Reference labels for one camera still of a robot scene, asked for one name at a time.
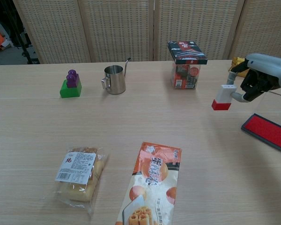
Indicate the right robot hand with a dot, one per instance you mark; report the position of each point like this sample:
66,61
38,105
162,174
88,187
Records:
264,70

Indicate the red and white block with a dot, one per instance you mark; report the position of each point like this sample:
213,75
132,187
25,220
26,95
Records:
223,98

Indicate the golden biscuit packet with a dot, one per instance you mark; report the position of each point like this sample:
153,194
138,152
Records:
237,61

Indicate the red ink pad clear lid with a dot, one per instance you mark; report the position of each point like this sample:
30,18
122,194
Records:
267,130

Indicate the clear snack box palace lid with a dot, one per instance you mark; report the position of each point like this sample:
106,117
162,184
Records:
186,52

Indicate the woven rattan folding screen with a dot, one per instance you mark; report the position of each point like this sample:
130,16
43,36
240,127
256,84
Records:
121,28

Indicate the stainless steel spouted pitcher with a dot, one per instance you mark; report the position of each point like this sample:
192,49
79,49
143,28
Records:
115,80

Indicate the orange egg roll bag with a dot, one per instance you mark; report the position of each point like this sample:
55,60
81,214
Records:
152,182

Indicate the purple toy block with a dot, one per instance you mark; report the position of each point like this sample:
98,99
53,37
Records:
71,79

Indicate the green toy block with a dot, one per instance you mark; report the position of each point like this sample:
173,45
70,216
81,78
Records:
70,92

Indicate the packaged bread clear wrapper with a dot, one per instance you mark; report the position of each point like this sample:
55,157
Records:
80,173

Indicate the black tripod stand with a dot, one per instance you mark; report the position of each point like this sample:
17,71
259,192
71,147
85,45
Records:
21,35

